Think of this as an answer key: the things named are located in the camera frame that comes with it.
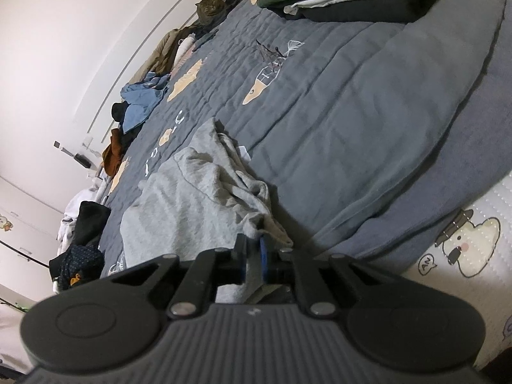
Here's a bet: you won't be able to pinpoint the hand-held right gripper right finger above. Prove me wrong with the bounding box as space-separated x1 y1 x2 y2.
259 237 374 320

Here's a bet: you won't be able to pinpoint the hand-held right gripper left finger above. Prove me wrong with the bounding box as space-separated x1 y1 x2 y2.
108 233 248 321

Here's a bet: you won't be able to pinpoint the grey t-shirt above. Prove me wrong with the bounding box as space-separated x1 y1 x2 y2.
119 118 294 305

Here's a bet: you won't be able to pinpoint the white clothes pile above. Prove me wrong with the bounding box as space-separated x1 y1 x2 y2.
56 176 113 249

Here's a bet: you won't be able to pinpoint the khaki folded clothes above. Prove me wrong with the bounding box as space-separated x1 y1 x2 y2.
130 22 209 84

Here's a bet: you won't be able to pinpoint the dark crumpled clothes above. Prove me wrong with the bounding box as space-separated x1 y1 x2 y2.
191 20 225 53

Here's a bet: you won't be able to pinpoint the black crumpled garment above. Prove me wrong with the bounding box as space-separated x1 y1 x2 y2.
74 201 112 249

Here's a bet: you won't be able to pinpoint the navy dotted garment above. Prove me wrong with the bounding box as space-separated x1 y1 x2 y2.
49 244 105 292

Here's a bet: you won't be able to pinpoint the brown garment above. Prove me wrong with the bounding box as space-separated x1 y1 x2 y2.
102 128 124 177

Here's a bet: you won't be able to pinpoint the grey printed quilt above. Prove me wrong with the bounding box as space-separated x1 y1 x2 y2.
96 0 505 281

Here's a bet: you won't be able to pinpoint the blue denim garment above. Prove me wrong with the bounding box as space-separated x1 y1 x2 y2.
120 71 172 134

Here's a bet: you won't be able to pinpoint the white rolled garment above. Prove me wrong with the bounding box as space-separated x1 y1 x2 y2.
174 34 196 65

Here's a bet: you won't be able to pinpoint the white wardrobe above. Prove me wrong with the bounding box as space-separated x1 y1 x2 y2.
0 176 65 308

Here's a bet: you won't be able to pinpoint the grey fleece blanket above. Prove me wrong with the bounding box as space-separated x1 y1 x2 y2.
316 4 512 265

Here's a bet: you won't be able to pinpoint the white bed headboard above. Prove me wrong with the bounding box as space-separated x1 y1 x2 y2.
86 0 241 137

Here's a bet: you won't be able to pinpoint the tabby cat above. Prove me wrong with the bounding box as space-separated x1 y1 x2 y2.
195 0 227 25

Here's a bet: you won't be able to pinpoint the black wall-mounted device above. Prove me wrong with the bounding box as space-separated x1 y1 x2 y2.
53 140 94 169

